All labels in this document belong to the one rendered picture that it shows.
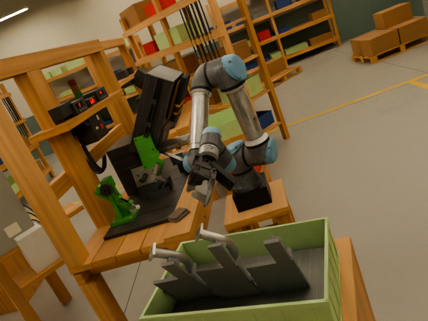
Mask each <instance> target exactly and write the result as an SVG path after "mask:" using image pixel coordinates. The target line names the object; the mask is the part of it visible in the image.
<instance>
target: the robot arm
mask: <svg viewBox="0 0 428 321"><path fill-rule="evenodd" d="M246 76H247V71H246V66H245V63H244V62H243V60H242V59H241V58H240V57H239V56H237V55H236V54H230V55H224V56H223V57H220V58H217V59H214V60H212V61H209V62H205V63H203V64H201V65H200V66H199V67H198V69H197V70H196V72H195V74H194V76H193V78H192V82H191V85H190V95H191V96H192V109H191V121H190V146H189V155H187V156H185V157H184V159H183V167H184V169H185V170H186V171H187V172H188V173H189V179H188V183H187V185H191V186H194V185H195V190H196V191H197V192H193V193H192V194H191V195H192V197H193V198H195V199H197V200H198V201H200V202H202V204H203V207H206V206H207V205H208V203H209V202H210V199H211V195H212V192H213V188H214V184H215V180H216V181H218V182H219V183H220V184H221V185H223V186H224V187H225V188H226V189H227V190H228V191H231V190H232V189H233V188H234V191H235V192H237V193H244V192H249V191H251V190H253V189H256V188H257V187H258V186H259V185H260V184H261V183H262V177H261V175H260V174H259V173H258V172H257V171H256V169H255V168H254V166H261V165H268V164H272V163H274V162H275V161H276V160H277V157H278V145H277V142H276V140H275V139H274V138H269V136H268V134H267V133H266V132H263V130H262V127H261V126H260V123H259V120H258V118H257V116H256V114H255V111H254V109H253V106H252V104H251V102H250V99H249V97H248V94H247V93H246V90H245V87H244V85H245V82H246V81H245V78H246ZM217 87H219V89H220V91H221V93H224V94H226V96H227V98H228V100H229V102H230V104H231V106H232V109H233V111H234V114H235V116H236V118H237V120H238V122H239V125H240V127H241V129H242V131H243V134H244V135H245V138H246V141H245V142H244V141H243V140H242V139H241V140H237V141H235V142H233V143H231V144H230V145H228V146H225V145H224V143H223V141H222V140H221V138H222V136H221V132H220V130H219V129H218V128H216V127H213V126H210V127H208V115H209V98H210V97H211V92H212V90H213V89H214V88H217ZM229 173H231V174H232V176H231V175H230V174H229Z"/></svg>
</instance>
